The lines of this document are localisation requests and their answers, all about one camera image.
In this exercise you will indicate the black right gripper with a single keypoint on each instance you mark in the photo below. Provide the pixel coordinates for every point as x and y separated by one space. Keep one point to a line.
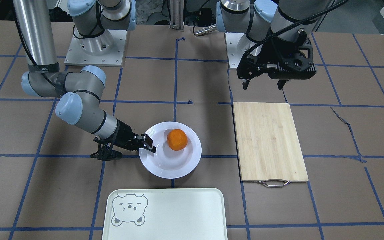
122 133

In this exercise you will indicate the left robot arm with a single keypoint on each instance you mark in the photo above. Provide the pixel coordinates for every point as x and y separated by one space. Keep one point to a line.
262 20

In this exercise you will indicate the bamboo cutting board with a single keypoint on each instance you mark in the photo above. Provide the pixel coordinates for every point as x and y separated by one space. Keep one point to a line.
267 143

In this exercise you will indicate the cream bear tray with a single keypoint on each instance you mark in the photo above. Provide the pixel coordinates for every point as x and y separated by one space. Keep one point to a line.
165 214

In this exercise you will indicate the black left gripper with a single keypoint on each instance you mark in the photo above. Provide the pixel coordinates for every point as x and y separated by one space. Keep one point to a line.
268 54

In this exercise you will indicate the aluminium frame post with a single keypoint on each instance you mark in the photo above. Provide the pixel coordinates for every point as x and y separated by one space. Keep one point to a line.
176 14

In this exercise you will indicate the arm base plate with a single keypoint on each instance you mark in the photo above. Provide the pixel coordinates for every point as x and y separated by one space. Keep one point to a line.
104 50
236 45

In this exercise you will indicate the orange fruit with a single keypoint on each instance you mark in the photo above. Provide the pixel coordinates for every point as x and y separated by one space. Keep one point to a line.
177 139

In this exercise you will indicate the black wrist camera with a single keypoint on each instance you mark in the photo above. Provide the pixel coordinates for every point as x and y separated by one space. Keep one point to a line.
293 62

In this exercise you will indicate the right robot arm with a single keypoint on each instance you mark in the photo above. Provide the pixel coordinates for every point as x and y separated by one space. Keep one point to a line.
80 93

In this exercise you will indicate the white round plate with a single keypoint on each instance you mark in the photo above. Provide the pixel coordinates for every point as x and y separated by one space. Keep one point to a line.
165 162

